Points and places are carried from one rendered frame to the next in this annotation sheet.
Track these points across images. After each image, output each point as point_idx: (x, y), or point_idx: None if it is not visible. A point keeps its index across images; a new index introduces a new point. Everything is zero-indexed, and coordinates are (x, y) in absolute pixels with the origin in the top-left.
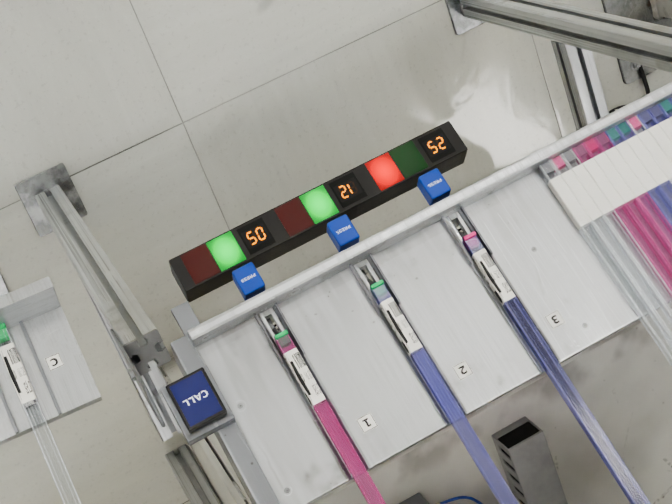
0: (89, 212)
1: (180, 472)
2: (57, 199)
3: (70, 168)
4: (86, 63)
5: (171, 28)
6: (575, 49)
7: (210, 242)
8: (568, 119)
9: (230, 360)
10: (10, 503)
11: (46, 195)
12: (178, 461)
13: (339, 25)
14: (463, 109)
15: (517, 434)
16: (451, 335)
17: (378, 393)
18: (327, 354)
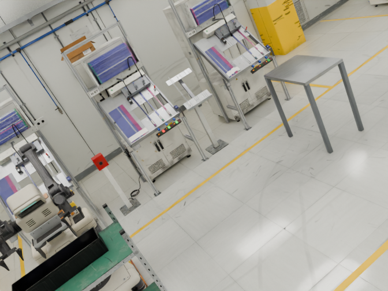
0: (201, 160)
1: None
2: (202, 155)
3: (203, 161)
4: (202, 168)
5: (193, 175)
6: None
7: (178, 122)
8: (142, 191)
9: (174, 112)
10: (206, 140)
11: (205, 157)
12: None
13: (174, 184)
14: (157, 186)
15: None
16: (156, 117)
17: (161, 112)
18: (166, 114)
